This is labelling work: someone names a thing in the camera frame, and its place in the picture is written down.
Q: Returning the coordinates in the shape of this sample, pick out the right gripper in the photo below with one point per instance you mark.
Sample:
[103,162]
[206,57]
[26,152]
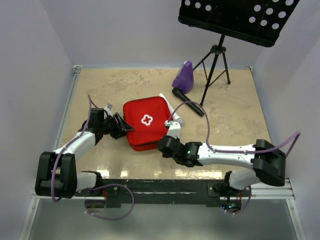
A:
[177,140]

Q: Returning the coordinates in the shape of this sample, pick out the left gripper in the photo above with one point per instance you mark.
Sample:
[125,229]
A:
[119,131]

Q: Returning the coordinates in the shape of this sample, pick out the red black medicine case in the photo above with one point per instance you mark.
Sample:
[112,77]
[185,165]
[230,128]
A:
[147,116]

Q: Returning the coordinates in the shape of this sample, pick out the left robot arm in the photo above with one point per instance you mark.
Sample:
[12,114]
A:
[57,175]

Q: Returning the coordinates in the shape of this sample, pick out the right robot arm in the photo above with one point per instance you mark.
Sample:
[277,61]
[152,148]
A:
[262,162]

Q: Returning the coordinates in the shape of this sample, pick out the black microphone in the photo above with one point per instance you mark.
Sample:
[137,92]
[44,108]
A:
[177,92]

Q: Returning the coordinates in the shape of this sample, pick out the purple metronome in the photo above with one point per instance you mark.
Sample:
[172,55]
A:
[184,78]

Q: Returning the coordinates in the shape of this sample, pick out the black music stand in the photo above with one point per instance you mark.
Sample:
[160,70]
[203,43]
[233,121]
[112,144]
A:
[257,22]

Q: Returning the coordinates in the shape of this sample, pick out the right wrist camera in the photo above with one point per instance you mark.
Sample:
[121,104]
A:
[173,128]

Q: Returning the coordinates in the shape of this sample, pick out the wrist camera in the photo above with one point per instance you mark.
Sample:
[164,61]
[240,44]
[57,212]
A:
[173,128]
[108,109]

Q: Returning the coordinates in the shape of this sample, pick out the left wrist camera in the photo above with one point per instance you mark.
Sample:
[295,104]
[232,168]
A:
[108,109]

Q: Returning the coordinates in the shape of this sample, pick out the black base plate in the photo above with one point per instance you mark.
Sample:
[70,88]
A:
[208,192]

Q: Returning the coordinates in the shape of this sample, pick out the aluminium frame rail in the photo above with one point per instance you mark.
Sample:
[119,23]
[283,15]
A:
[34,200]

